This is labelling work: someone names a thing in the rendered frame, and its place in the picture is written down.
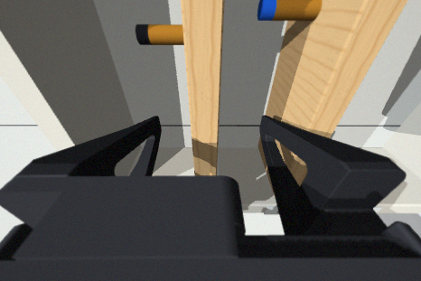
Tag light grey wall panel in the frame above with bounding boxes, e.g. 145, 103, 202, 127
0, 0, 421, 235

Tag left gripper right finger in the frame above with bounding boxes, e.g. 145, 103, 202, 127
259, 116, 407, 235

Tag white wall rack case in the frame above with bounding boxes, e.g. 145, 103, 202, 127
0, 0, 421, 213

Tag brown vial with black cap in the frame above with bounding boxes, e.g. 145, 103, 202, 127
136, 24, 184, 45

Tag amber vial with blue cap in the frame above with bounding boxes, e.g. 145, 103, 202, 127
257, 0, 323, 21

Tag light wooden shelf board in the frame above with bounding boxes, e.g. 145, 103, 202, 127
266, 0, 408, 138
181, 0, 225, 175

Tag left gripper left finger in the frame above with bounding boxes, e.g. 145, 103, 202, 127
17, 116, 162, 176

